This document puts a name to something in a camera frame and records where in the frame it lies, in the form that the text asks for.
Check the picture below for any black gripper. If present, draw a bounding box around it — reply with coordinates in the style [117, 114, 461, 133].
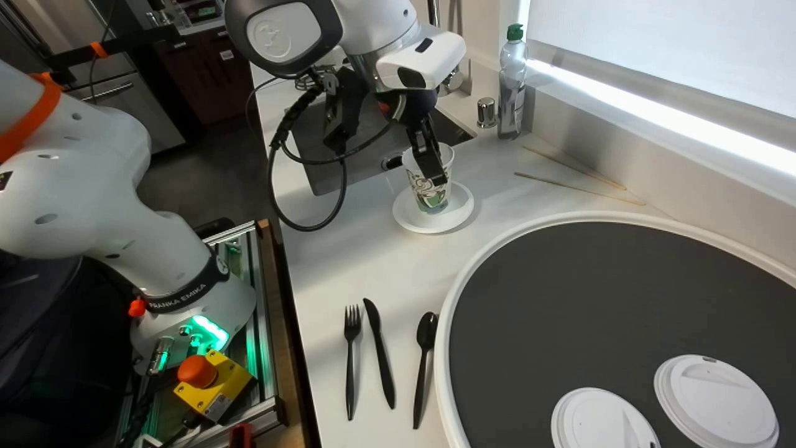
[384, 83, 453, 186]

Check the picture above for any patterned paper coffee cup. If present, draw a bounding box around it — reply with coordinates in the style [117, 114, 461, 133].
[401, 143, 461, 216]

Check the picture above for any white round plate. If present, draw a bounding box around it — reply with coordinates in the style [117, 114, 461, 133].
[390, 181, 477, 236]

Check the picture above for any white plastic cup lid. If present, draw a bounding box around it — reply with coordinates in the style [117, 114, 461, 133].
[651, 354, 783, 448]
[549, 387, 663, 448]

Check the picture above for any stainless steel sink basin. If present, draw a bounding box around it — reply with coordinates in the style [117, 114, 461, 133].
[284, 83, 479, 199]

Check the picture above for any small metal shaker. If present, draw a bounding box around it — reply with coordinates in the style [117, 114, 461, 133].
[474, 94, 499, 133]

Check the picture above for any chrome gooseneck faucet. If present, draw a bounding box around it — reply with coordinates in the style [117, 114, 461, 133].
[430, 0, 474, 94]

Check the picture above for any clear bottle with green cap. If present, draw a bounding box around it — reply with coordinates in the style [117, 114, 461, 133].
[495, 23, 533, 139]

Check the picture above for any black plastic spoon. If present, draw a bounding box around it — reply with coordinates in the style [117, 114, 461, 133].
[410, 312, 440, 433]

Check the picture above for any black plastic knife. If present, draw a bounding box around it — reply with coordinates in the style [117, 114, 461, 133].
[360, 296, 397, 414]

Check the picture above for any black plastic fork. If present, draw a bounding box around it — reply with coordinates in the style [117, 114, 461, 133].
[340, 304, 366, 424]

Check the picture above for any round black tray white rim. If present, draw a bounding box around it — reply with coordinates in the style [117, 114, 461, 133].
[433, 210, 796, 448]

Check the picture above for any metal framed robot cart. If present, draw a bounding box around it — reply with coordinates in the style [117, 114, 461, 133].
[114, 216, 290, 448]

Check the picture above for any yellow emergency stop box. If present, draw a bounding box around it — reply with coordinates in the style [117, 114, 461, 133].
[171, 350, 254, 424]

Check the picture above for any dark fabric mass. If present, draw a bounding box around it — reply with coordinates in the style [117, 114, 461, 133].
[0, 247, 144, 448]

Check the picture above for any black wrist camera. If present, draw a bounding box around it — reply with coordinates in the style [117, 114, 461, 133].
[320, 68, 369, 156]

